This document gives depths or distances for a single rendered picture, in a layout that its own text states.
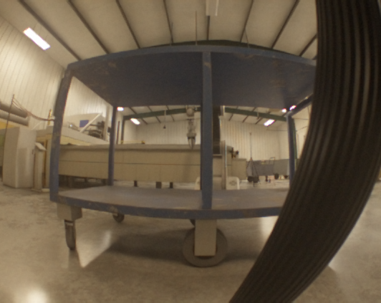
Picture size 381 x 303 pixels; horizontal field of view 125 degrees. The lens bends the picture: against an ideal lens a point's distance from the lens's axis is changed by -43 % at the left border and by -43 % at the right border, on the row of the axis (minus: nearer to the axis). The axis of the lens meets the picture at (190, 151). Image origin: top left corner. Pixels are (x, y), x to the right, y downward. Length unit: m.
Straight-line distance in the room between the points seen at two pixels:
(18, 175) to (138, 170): 2.20
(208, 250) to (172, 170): 2.07
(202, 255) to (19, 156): 3.20
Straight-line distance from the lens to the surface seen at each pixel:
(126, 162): 2.94
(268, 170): 6.55
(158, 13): 7.06
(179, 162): 2.72
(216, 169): 1.90
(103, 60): 1.00
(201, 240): 0.78
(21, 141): 3.47
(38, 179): 3.26
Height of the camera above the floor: 0.45
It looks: 6 degrees up
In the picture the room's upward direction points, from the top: 1 degrees clockwise
